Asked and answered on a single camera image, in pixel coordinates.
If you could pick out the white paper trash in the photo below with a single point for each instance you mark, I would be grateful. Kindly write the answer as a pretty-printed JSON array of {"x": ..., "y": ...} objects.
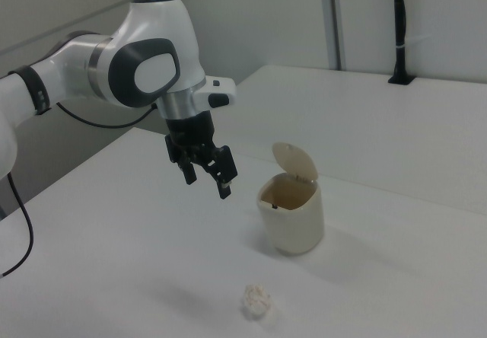
[{"x": 258, "y": 300}]

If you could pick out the small white lidded bin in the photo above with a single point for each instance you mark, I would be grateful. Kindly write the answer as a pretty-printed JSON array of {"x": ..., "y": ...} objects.
[{"x": 291, "y": 224}]

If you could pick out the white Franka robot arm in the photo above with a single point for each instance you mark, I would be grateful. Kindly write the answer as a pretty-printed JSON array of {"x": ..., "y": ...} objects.
[{"x": 160, "y": 22}]

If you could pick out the black pole with base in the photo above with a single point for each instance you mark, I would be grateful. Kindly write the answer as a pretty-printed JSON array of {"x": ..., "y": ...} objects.
[{"x": 399, "y": 18}]

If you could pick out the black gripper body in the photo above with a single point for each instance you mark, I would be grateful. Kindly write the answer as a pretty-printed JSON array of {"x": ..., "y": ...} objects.
[{"x": 190, "y": 132}]

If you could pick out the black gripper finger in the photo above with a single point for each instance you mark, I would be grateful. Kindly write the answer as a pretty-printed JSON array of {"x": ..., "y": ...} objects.
[
  {"x": 224, "y": 163},
  {"x": 188, "y": 170}
]

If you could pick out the grey partition post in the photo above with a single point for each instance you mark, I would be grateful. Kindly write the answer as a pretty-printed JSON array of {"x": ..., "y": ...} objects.
[{"x": 335, "y": 18}]

